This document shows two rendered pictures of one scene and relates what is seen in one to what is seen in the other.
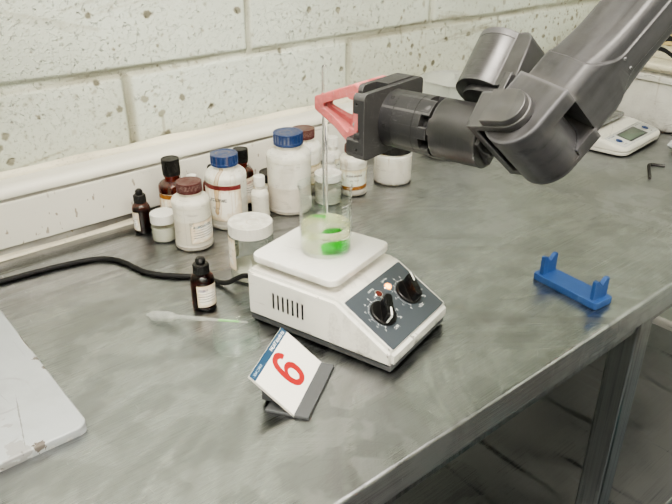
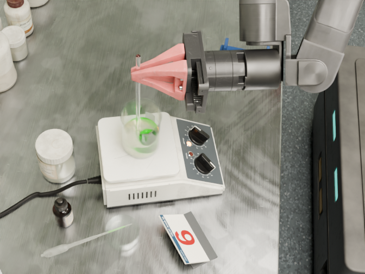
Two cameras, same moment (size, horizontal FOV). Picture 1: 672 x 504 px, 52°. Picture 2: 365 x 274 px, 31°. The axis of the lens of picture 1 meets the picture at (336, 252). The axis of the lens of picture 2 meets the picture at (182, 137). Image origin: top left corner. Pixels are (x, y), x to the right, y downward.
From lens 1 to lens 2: 71 cm
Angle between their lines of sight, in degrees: 45
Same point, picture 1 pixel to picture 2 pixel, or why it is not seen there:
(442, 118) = (255, 75)
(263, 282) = (120, 191)
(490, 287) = not seen: hidden behind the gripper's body
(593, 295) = not seen: hidden behind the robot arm
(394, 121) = (219, 84)
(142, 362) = not seen: outside the picture
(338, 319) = (186, 187)
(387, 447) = (265, 243)
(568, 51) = (330, 23)
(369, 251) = (167, 129)
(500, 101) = (308, 70)
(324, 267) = (161, 162)
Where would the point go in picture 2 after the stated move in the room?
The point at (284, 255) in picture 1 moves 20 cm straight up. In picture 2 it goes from (126, 168) to (124, 89)
